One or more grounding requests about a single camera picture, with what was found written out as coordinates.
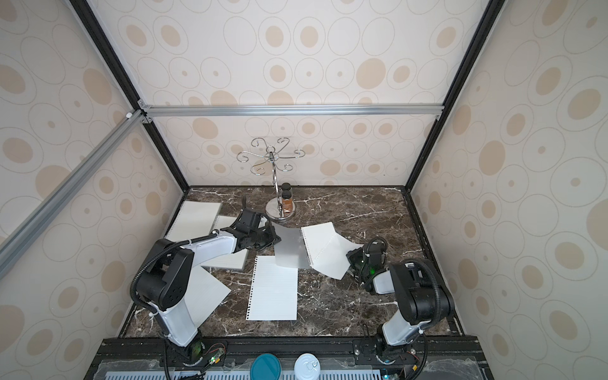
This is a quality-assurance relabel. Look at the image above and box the brown spice bottle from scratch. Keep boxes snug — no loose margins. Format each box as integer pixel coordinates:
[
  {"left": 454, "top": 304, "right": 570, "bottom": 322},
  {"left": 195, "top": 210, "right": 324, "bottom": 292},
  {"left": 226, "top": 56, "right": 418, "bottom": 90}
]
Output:
[{"left": 281, "top": 194, "right": 294, "bottom": 215}]

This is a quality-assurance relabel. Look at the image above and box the large white spiral notebook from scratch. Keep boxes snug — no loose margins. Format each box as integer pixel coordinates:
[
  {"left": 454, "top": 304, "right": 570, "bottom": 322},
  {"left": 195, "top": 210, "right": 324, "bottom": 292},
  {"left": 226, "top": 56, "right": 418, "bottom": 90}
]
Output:
[{"left": 165, "top": 201, "right": 222, "bottom": 242}]

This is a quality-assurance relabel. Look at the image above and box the horizontal aluminium rail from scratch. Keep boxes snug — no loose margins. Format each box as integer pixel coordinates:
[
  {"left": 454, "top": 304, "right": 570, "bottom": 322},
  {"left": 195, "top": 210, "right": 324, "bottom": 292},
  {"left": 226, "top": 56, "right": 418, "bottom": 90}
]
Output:
[{"left": 143, "top": 103, "right": 444, "bottom": 117}]

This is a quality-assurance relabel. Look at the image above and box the teal round lid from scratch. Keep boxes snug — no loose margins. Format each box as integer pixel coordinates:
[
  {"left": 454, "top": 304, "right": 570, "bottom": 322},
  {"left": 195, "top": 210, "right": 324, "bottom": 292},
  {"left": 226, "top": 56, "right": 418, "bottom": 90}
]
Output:
[{"left": 250, "top": 353, "right": 282, "bottom": 380}]

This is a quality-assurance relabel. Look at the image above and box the diagonal aluminium rail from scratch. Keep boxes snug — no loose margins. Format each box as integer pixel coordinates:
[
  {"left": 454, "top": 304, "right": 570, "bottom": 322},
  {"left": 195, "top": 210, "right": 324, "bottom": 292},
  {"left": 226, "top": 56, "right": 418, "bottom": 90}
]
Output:
[{"left": 1, "top": 110, "right": 144, "bottom": 277}]

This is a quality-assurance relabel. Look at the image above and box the torn lined paper sheet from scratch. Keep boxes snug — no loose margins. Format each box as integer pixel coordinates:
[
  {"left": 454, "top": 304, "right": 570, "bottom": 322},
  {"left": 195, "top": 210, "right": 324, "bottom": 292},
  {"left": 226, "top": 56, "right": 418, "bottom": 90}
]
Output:
[{"left": 185, "top": 267, "right": 231, "bottom": 327}]

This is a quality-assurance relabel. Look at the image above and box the white round lid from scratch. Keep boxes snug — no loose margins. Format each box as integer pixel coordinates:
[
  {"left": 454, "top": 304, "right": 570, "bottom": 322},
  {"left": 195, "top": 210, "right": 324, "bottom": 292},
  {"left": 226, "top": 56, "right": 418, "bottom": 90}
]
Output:
[{"left": 294, "top": 353, "right": 321, "bottom": 380}]

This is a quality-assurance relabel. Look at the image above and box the chrome hook stand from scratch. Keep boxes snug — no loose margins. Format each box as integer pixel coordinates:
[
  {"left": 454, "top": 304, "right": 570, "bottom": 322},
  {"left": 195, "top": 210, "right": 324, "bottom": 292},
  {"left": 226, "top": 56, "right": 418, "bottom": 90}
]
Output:
[{"left": 236, "top": 137, "right": 306, "bottom": 222}]

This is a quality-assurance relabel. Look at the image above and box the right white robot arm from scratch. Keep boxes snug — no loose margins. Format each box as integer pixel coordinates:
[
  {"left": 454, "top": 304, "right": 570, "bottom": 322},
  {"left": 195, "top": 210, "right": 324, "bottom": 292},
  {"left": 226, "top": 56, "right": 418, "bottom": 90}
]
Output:
[{"left": 346, "top": 237, "right": 454, "bottom": 348}]

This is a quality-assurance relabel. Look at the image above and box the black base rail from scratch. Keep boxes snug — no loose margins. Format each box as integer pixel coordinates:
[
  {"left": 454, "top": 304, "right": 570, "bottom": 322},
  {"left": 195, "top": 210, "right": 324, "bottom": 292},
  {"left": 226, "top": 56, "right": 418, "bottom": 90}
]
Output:
[{"left": 85, "top": 336, "right": 493, "bottom": 379}]

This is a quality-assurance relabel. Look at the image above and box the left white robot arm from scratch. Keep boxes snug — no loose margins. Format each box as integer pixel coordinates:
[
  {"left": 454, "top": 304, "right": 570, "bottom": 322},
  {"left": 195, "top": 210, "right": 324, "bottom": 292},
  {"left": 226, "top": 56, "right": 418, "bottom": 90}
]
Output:
[{"left": 129, "top": 208, "right": 281, "bottom": 348}]

